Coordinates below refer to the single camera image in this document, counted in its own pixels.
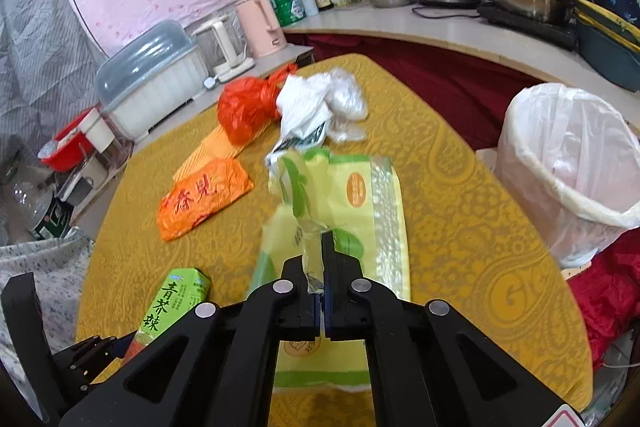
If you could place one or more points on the white power plug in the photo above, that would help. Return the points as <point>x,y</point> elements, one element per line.
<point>211,83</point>

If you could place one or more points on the clear plastic water bottle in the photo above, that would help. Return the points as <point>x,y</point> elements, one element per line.
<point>40,212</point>

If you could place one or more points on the grey speckled cloth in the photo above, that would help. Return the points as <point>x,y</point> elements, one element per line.
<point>45,277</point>

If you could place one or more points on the white dish box, translucent lid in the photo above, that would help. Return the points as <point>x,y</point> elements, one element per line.
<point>150,77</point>

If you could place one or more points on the red basin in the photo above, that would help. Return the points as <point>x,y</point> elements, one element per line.
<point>67,147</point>

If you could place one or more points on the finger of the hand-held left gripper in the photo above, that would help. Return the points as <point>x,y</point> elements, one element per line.
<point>92,357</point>
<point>27,332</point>

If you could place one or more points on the grey patterned cloth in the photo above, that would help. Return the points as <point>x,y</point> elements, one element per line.
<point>45,47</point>

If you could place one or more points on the red cloth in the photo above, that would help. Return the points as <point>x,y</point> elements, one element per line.
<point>610,287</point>

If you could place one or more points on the orange snack packet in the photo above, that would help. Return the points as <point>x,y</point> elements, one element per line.
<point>200,199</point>

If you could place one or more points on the orange foam net sleeve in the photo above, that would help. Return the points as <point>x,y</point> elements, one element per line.
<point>210,149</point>

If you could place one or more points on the red plastic bag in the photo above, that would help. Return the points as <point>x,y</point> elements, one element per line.
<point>245,104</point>

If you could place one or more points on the black induction cooker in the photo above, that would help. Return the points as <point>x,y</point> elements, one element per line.
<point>530,27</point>

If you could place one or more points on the green paper box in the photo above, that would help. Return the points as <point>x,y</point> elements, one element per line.
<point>172,307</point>

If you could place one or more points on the white plastic bag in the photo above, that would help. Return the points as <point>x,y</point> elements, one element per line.
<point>300,107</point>

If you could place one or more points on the clear plastic jar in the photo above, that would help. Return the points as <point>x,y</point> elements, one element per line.
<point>107,142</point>

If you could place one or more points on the clear plastic bag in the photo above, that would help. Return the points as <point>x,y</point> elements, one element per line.
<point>347,99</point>

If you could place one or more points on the dark red curtain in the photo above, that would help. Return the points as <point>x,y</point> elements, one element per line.
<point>440,77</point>

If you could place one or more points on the bin with white liner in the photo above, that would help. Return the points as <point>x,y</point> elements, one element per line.
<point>565,157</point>

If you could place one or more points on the dark green basin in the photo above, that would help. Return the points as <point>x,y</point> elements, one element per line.
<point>607,52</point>

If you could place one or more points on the green canister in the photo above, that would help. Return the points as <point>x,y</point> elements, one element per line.
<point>285,4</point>

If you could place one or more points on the pink electric kettle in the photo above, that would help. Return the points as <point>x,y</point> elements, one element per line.
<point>257,27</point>

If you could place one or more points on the yellow-green plastic bag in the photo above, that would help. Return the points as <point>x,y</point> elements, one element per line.
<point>357,212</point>

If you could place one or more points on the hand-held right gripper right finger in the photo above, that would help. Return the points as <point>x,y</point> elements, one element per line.
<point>330,309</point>

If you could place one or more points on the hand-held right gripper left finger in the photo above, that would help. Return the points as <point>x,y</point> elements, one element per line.
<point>312,309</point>

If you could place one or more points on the yellow patterned tablecloth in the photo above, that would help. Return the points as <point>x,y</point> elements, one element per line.
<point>450,217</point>

